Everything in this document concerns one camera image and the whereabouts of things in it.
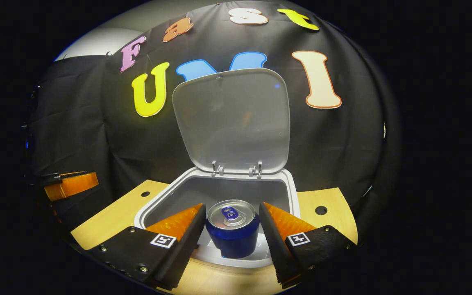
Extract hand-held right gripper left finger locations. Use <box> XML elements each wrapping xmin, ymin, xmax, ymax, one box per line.
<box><xmin>86</xmin><ymin>203</ymin><xmax>207</xmax><ymax>290</ymax></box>

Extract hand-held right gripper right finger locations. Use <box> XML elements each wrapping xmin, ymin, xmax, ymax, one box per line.
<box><xmin>259</xmin><ymin>202</ymin><xmax>357</xmax><ymax>288</ymax></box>

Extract blue pop can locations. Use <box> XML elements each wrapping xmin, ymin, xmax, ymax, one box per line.
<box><xmin>205</xmin><ymin>200</ymin><xmax>260</xmax><ymax>259</ymax></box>

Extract white desktop garbage bin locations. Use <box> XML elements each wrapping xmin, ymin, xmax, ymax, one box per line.
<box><xmin>134</xmin><ymin>68</ymin><xmax>301</xmax><ymax>269</ymax></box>

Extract wooden desktop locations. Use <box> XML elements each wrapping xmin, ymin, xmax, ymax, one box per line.
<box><xmin>71</xmin><ymin>179</ymin><xmax>359</xmax><ymax>295</ymax></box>

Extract black backdrop cloth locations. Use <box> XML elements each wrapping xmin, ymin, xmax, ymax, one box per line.
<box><xmin>25</xmin><ymin>2</ymin><xmax>402</xmax><ymax>230</ymax></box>

